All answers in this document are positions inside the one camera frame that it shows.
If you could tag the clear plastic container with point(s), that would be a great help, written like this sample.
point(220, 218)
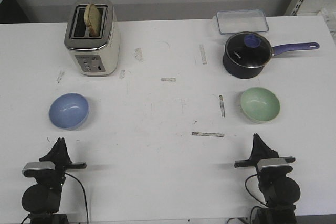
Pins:
point(229, 22)

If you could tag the green bowl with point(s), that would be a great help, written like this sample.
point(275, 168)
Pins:
point(259, 104)

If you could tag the glass pot lid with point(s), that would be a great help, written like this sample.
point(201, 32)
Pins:
point(249, 49)

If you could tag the cream silver toaster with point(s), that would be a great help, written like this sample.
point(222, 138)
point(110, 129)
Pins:
point(94, 56)

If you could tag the toast slice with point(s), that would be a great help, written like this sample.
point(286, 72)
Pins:
point(92, 19)

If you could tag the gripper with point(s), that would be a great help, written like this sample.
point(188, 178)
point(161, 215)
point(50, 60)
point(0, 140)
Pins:
point(261, 148)
point(61, 163)

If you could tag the dark blue saucepan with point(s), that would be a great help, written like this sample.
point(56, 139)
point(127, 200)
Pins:
point(247, 72)

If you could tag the blue bowl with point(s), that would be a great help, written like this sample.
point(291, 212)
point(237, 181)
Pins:
point(69, 111)

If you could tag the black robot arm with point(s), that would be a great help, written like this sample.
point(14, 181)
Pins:
point(279, 191)
point(42, 200)

